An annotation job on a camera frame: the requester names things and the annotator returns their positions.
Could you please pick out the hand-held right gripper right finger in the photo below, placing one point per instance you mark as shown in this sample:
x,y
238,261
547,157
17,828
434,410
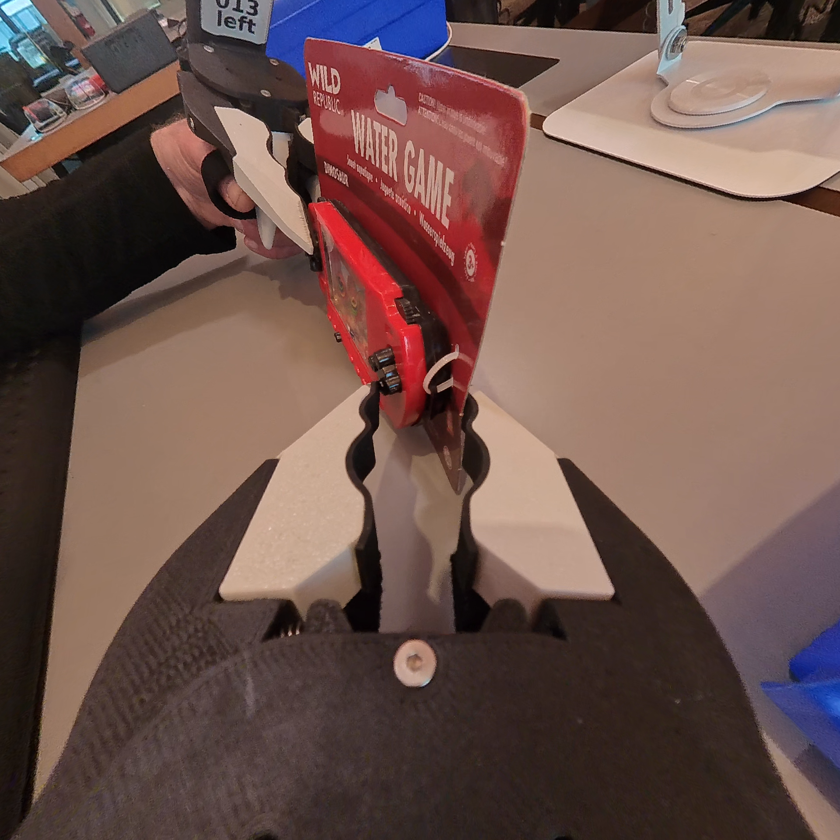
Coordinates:
x,y
535,525

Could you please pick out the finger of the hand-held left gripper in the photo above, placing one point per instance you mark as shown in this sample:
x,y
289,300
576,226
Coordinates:
x,y
266,184
289,148

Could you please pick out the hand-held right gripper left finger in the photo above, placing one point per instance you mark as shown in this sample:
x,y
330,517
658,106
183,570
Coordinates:
x,y
295,525

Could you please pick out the red handheld toy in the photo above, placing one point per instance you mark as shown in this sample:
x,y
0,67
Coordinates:
x,y
420,197

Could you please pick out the person's left forearm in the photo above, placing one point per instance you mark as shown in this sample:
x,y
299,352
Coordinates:
x,y
85,243

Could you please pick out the person's left hand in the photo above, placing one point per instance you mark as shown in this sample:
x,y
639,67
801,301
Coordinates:
x,y
177,170

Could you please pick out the black storage crate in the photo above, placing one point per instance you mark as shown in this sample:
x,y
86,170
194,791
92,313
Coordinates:
x,y
131,56

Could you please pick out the blue bin with tag sticker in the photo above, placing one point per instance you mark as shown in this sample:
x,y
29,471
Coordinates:
x,y
354,23

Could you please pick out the black desk mat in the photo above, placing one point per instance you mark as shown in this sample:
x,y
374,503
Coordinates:
x,y
505,65

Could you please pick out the blue plastic bin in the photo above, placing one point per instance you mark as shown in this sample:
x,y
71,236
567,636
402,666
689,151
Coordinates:
x,y
810,702

